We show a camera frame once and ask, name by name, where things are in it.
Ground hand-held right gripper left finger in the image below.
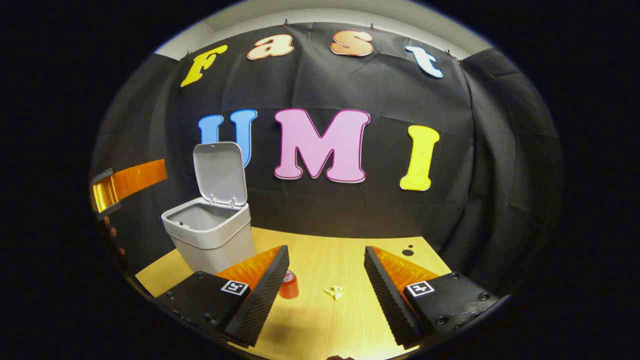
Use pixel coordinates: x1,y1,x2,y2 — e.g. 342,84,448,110
156,245,291,349

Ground wooden desktop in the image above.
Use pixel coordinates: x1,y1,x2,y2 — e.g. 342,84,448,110
135,226,453,360

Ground black backdrop cloth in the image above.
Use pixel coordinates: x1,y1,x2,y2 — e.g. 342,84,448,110
90,22,564,301

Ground red pop can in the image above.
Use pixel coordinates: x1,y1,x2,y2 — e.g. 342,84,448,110
278,270,300,300

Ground grey desktop garbage bin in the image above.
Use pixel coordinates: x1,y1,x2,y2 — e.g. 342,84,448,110
161,141,257,276

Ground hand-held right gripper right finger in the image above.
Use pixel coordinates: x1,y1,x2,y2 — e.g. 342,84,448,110
363,245,501,350

